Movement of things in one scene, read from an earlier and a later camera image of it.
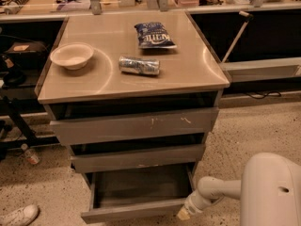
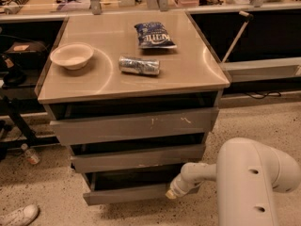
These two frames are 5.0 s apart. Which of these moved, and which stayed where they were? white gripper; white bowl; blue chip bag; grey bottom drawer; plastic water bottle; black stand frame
Moved: grey bottom drawer; white gripper
Stayed: blue chip bag; plastic water bottle; black stand frame; white bowl
